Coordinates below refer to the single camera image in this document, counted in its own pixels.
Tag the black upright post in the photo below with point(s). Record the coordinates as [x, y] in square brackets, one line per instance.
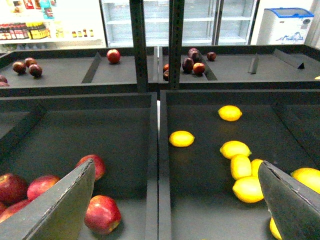
[139, 44]

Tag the glass door refrigerator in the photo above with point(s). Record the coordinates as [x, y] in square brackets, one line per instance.
[202, 23]

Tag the red apple front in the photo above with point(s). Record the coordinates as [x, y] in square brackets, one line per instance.
[102, 215]

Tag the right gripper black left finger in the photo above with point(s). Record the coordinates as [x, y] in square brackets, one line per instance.
[57, 214]

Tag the red apple behind finger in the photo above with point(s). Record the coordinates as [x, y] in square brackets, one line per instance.
[100, 167]

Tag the yellow lemon right edge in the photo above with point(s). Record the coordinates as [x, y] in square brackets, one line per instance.
[309, 177]

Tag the yellow lemon front cluster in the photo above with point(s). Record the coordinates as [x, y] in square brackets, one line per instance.
[248, 189]

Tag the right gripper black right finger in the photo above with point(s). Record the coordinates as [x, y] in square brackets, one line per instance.
[294, 207]

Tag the red apple upper shelf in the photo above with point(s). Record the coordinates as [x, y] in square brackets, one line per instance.
[113, 56]

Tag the yellow lemon in cluster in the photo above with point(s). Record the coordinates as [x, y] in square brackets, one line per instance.
[240, 166]

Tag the red apple far left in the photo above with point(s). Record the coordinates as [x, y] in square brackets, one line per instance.
[13, 188]

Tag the red apple middle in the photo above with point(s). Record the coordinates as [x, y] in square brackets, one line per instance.
[40, 185]

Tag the white chest freezer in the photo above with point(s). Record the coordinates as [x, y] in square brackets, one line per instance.
[284, 26]

